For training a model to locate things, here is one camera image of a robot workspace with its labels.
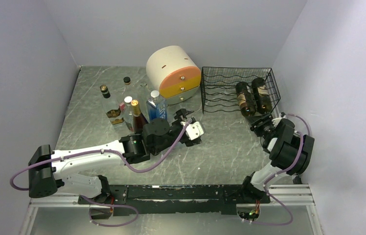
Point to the aluminium rail frame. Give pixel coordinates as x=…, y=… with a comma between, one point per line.
x=291, y=211

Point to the clear bottle white label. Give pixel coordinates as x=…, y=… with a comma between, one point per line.
x=130, y=89

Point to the dark wine bottle gold foil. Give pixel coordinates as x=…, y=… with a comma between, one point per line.
x=139, y=119

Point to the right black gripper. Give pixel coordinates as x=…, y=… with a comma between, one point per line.
x=266, y=118

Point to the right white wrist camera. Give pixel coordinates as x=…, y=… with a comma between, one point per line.
x=276, y=121

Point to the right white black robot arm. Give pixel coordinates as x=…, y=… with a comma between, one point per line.
x=288, y=141

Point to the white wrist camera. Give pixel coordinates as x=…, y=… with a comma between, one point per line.
x=194, y=130
x=276, y=121

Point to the blue plastic bottle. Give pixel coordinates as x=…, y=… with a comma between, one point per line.
x=156, y=106

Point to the green wine bottle silver foil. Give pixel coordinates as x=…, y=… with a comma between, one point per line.
x=245, y=100

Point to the small pink block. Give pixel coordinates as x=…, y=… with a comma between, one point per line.
x=122, y=106

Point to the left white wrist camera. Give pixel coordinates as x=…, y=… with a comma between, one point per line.
x=194, y=130

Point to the large clear glass bottle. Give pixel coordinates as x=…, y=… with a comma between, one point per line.
x=128, y=113

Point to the cream round drawer cabinet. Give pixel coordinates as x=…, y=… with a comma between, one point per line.
x=173, y=73

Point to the dark bottle black cap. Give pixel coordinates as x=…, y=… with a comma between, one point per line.
x=262, y=96

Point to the clear bottle gold black label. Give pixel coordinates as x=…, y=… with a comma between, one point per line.
x=111, y=106

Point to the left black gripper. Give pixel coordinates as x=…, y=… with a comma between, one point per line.
x=179, y=117

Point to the black wire wine rack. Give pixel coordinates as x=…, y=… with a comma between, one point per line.
x=218, y=87

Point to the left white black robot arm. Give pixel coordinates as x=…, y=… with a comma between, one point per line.
x=51, y=171

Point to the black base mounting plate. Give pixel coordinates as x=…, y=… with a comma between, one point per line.
x=150, y=199

